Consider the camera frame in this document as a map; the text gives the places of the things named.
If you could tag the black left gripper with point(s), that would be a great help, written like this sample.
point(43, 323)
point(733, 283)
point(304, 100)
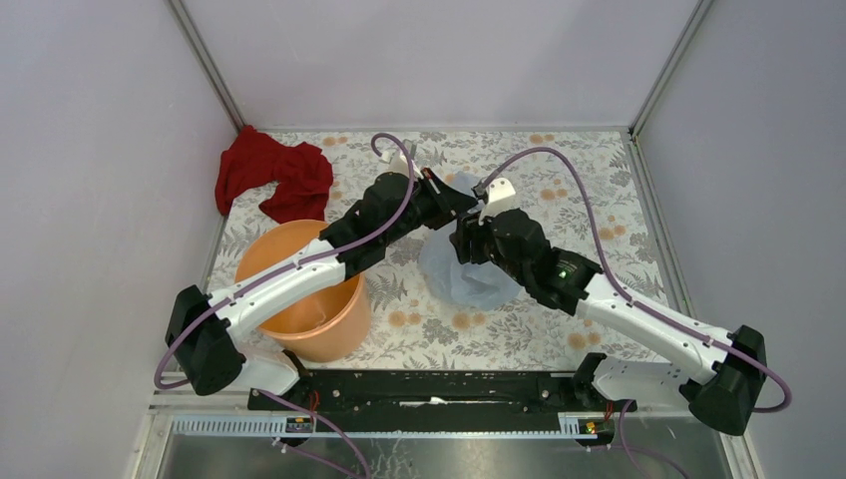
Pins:
point(453, 200)

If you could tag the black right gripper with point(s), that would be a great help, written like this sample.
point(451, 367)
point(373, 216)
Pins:
point(466, 241)

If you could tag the light blue trash bag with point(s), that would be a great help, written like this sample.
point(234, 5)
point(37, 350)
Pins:
point(481, 286)

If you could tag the orange plastic trash bin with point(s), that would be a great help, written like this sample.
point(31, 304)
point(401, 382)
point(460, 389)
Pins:
point(323, 327)

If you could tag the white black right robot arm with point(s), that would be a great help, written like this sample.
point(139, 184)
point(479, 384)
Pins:
point(716, 373)

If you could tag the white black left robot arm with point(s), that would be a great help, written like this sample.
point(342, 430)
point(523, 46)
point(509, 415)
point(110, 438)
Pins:
point(203, 329)

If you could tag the floral patterned table mat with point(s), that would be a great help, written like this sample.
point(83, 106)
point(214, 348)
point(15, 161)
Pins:
point(429, 311)

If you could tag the red cloth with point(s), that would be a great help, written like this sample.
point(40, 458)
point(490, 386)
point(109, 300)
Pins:
point(302, 176)

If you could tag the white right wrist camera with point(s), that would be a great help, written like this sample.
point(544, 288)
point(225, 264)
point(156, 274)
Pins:
point(501, 197)

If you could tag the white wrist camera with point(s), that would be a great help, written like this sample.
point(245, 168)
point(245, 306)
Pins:
point(501, 197)
point(398, 162)

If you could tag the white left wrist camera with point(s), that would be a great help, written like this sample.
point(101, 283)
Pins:
point(398, 162)

